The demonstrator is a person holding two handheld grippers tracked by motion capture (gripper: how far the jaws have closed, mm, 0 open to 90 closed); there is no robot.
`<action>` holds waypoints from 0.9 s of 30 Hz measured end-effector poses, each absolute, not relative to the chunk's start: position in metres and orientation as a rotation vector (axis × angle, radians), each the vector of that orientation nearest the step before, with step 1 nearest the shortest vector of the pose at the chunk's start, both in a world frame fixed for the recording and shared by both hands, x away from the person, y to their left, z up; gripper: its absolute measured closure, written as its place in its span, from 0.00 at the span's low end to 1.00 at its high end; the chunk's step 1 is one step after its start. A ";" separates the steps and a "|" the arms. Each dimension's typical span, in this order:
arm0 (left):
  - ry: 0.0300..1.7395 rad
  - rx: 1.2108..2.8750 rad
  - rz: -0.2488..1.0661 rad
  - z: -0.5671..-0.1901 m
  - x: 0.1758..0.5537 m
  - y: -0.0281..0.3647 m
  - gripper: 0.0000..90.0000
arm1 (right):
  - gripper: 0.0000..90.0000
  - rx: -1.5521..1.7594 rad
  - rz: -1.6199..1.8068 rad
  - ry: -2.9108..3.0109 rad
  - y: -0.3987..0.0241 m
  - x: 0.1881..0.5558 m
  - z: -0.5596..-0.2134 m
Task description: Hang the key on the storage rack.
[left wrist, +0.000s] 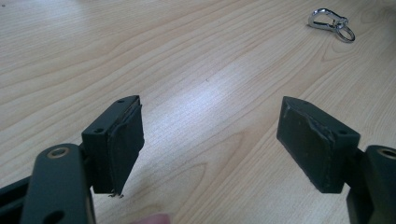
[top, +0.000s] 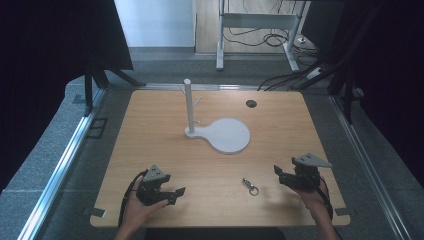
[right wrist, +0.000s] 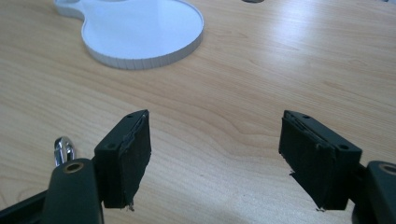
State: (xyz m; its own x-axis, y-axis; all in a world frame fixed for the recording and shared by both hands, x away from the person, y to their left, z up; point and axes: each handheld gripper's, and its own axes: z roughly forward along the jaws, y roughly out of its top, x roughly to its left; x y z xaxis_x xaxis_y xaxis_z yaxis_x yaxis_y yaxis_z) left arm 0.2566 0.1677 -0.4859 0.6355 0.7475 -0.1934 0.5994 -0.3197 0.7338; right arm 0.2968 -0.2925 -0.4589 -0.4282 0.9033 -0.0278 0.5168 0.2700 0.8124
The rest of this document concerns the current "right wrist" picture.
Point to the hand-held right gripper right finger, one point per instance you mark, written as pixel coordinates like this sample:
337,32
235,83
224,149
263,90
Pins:
320,161

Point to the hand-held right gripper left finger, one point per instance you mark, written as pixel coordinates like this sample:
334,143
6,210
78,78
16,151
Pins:
124,165

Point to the shiny metal object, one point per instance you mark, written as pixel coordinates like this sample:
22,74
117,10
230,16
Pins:
63,150

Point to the white shaped tray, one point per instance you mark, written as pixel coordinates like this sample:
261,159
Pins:
140,29

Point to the dark round object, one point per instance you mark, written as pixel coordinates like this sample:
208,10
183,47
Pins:
252,1

